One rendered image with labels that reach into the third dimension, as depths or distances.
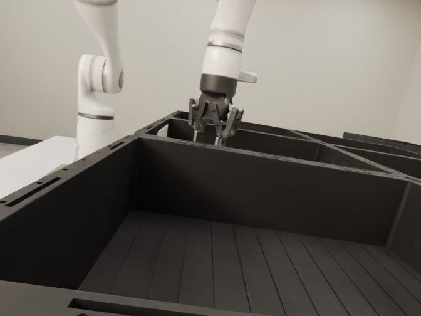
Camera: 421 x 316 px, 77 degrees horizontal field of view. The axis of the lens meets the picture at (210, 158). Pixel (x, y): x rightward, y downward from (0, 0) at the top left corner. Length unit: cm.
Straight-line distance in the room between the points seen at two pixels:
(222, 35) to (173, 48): 318
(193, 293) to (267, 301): 7
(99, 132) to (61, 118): 318
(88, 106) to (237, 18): 43
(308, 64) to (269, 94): 69
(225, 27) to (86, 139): 46
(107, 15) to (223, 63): 29
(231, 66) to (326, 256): 36
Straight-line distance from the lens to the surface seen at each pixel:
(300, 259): 35
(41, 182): 19
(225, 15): 55
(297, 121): 415
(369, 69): 471
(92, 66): 76
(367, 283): 36
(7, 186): 83
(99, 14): 68
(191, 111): 60
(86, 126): 77
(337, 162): 62
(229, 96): 54
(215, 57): 53
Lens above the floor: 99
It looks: 13 degrees down
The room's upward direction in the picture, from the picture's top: 10 degrees clockwise
